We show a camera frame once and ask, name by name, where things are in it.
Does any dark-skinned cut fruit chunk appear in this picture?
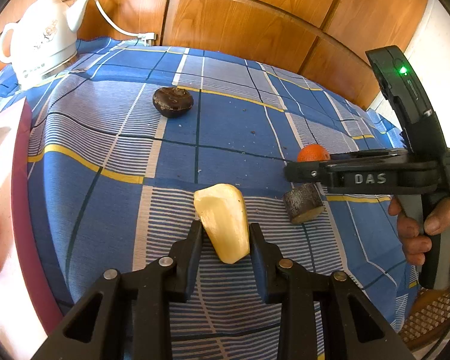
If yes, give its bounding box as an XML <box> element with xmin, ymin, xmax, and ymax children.
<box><xmin>283</xmin><ymin>183</ymin><xmax>325</xmax><ymax>224</ymax></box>

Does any orange mandarin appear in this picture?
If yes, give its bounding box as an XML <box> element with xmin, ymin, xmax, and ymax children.
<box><xmin>297</xmin><ymin>144</ymin><xmax>331</xmax><ymax>163</ymax></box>

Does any pale yellow fruit slice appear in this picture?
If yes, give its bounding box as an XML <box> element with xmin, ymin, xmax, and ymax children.
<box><xmin>193</xmin><ymin>184</ymin><xmax>249</xmax><ymax>265</ymax></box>

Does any dark brown round fruit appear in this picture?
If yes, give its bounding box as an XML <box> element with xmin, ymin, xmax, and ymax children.
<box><xmin>153</xmin><ymin>87</ymin><xmax>194</xmax><ymax>118</ymax></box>

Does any person's right hand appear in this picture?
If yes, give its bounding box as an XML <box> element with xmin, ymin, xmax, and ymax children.
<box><xmin>388</xmin><ymin>197</ymin><xmax>450</xmax><ymax>266</ymax></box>

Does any woven rattan chair seat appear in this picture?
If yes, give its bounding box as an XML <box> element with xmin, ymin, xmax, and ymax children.
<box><xmin>399</xmin><ymin>288</ymin><xmax>450</xmax><ymax>352</ymax></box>

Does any blue plaid tablecloth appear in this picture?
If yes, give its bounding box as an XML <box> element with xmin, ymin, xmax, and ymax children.
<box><xmin>0</xmin><ymin>37</ymin><xmax>421</xmax><ymax>360</ymax></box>

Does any pink-rimmed white tray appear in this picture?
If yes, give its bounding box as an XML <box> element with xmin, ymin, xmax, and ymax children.
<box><xmin>0</xmin><ymin>98</ymin><xmax>62</xmax><ymax>359</ymax></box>

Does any white ceramic electric kettle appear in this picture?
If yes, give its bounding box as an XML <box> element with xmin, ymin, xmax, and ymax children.
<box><xmin>0</xmin><ymin>0</ymin><xmax>88</xmax><ymax>90</ymax></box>

